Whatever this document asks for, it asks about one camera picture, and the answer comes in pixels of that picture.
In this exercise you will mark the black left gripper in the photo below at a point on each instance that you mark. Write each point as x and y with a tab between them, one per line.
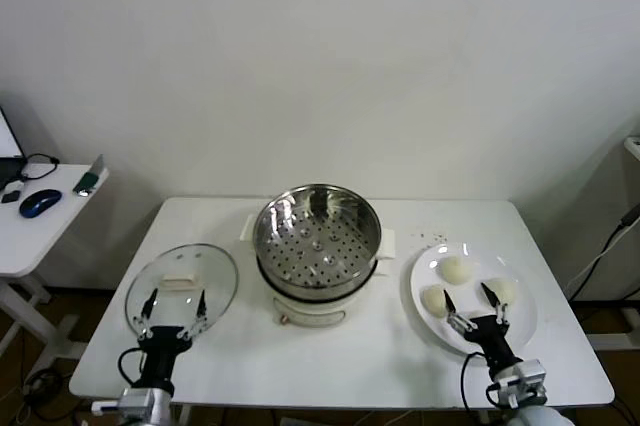
161	341

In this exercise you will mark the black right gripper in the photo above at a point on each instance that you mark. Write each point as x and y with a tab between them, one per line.
490	341

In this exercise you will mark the round glass pot lid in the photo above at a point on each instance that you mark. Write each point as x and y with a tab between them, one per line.
177	281

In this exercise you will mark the white steamed baozi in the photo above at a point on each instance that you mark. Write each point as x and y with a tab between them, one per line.
432	302
505	288
456	271

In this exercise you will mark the stainless steel steamer basket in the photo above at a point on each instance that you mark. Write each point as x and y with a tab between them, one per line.
355	218

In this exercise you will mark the large white plate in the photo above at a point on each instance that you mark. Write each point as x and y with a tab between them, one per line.
475	258

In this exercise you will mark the white electric cooker pot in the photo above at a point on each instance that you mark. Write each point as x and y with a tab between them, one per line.
310	313

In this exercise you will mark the white side table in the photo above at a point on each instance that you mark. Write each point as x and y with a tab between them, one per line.
45	241

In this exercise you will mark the blue computer mouse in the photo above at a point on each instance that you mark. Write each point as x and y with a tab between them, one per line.
39	203

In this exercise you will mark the small black desk gadget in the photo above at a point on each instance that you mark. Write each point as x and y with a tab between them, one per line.
10	196

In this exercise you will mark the black laptop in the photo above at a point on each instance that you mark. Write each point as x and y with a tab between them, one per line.
7	146

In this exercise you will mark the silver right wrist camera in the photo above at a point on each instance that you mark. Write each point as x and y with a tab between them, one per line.
525	380

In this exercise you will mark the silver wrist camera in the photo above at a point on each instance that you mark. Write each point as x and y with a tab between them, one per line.
525	380
106	407

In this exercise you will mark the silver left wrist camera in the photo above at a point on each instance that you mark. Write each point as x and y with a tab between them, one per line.
106	407

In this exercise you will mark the white furniture leg frame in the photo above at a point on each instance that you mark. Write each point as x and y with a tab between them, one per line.
610	341

